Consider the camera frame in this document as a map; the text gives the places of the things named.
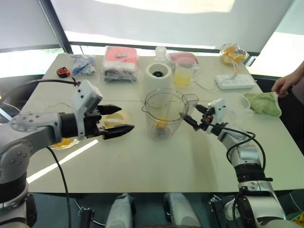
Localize black window frame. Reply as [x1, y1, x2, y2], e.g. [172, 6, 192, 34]
[38, 0, 263, 57]

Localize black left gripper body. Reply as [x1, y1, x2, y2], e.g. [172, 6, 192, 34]
[84, 106, 106, 139]

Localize bag of blue parts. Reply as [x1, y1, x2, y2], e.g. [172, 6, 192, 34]
[71, 54, 96, 76]

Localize black red tape measure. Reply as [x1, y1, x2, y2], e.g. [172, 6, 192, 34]
[56, 66, 71, 79]

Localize clear measuring cup yellow juice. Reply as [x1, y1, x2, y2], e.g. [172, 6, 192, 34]
[172, 57, 200, 88]

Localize red cloths in plastic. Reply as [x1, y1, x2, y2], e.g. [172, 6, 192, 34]
[102, 46, 140, 84]

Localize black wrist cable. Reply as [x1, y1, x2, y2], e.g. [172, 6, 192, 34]
[13, 79, 81, 95]
[209, 123, 273, 182]

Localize white blender base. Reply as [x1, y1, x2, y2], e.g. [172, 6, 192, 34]
[142, 62, 173, 105]

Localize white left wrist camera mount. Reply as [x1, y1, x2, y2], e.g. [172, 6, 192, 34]
[72, 79, 104, 141]

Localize person's bare hand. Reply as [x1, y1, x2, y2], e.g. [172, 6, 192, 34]
[271, 76, 293, 99]

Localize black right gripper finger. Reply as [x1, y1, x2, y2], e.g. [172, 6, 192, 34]
[195, 104, 209, 115]
[181, 114, 200, 131]

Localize orange segments in jar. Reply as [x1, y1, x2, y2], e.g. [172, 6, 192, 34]
[154, 117, 171, 130]

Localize white power strip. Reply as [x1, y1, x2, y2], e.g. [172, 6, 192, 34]
[215, 74, 257, 91]

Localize tan plate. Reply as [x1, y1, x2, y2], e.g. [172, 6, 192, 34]
[50, 110, 132, 150]

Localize clear plastic blender jar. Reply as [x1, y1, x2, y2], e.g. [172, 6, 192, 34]
[142, 87, 200, 141]

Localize green cloth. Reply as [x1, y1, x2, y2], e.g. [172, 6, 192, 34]
[244, 92, 282, 118]

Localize clear glass bottle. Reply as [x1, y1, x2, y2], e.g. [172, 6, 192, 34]
[154, 46, 171, 65]

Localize grey robot leg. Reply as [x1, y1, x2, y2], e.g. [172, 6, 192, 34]
[163, 192, 203, 228]
[105, 192, 136, 228]

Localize orange segments on plate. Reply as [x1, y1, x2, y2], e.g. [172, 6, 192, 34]
[53, 138, 75, 147]

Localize pink lid container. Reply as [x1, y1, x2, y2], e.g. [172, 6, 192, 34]
[169, 52, 199, 65]

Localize clear plastic cup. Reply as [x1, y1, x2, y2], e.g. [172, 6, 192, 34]
[222, 93, 252, 115]

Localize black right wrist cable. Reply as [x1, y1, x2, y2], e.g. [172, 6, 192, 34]
[209, 123, 273, 182]

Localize person's dark clothed body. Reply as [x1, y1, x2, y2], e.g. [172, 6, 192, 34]
[277, 78, 304, 155]

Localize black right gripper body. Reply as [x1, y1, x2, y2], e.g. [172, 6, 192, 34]
[193, 109, 215, 132]

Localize black hanging arm cable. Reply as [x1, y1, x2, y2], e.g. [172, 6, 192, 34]
[46, 146, 72, 228]

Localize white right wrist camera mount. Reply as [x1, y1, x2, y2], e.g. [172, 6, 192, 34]
[207, 97, 227, 126]

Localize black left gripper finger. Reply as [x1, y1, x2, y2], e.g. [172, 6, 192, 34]
[102, 124, 135, 141]
[98, 104, 123, 117]

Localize white power cord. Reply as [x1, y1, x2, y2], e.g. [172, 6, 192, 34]
[194, 60, 241, 92]

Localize glass bowl with orange pieces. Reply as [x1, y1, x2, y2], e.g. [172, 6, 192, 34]
[219, 43, 250, 66]

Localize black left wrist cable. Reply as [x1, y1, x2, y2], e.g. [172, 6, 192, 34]
[13, 79, 81, 95]

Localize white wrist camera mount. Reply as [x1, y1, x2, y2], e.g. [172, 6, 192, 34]
[207, 97, 227, 126]
[72, 79, 104, 141]

